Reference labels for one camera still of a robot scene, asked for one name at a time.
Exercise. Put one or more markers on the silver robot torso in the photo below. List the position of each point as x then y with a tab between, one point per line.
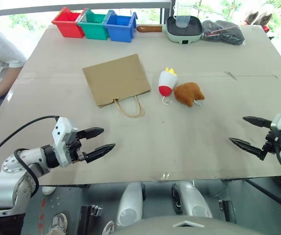
204	226

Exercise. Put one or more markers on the black plastic bag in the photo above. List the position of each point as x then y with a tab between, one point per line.
223	31

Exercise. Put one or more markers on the clear plastic measuring cup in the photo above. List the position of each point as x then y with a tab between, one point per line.
183	14

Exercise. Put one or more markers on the white shoe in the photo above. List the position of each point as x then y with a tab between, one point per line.
49	190

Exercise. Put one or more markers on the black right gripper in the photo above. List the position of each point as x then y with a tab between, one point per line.
272	142

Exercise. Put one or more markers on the pale green electric frying pan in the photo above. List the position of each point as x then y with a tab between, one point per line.
177	38

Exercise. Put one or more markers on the silver robot leg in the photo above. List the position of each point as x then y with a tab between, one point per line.
130	205
191	200

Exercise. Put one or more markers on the brown paper bag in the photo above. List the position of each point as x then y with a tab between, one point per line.
115	78

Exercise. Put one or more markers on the person's bare forearm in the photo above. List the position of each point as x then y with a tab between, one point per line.
5	78

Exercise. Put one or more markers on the silver right robot leg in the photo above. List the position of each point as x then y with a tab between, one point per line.
191	200

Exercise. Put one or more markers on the silver left robot leg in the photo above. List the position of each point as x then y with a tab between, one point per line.
130	205

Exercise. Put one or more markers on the plush fried chicken toy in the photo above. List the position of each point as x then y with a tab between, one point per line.
188	93

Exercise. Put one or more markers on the grey white sneaker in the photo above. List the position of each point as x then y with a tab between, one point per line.
59	224
109	228

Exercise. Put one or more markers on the black diagonal support strut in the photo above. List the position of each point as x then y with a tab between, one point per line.
270	194

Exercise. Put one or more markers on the blue plastic bin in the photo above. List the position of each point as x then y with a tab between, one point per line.
119	31

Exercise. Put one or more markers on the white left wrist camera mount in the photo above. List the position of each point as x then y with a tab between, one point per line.
61	132

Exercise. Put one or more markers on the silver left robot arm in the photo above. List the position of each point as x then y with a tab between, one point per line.
7	186

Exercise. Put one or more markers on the green plastic bin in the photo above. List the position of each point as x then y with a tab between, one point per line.
93	30

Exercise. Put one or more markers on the plush french fries toy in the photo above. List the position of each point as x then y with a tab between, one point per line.
167	83

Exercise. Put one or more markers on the black metal bracket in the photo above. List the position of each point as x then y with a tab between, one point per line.
88	220
227	211

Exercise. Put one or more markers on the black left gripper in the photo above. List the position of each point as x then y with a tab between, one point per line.
74	147

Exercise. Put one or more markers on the dark window frame post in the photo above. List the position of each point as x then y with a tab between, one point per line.
163	16

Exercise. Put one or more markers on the red plastic bin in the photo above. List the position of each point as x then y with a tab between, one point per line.
68	24

